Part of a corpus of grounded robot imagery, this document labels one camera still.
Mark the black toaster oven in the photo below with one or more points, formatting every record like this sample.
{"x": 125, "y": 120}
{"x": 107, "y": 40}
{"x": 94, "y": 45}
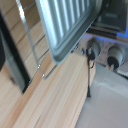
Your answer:
{"x": 113, "y": 20}

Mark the grey ribbed oven tray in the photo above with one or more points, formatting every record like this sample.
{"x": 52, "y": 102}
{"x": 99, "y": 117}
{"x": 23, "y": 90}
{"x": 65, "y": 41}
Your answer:
{"x": 66, "y": 23}

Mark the black oven knob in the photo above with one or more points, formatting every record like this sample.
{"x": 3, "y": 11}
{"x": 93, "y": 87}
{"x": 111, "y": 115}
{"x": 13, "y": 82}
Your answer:
{"x": 92, "y": 49}
{"x": 115, "y": 57}

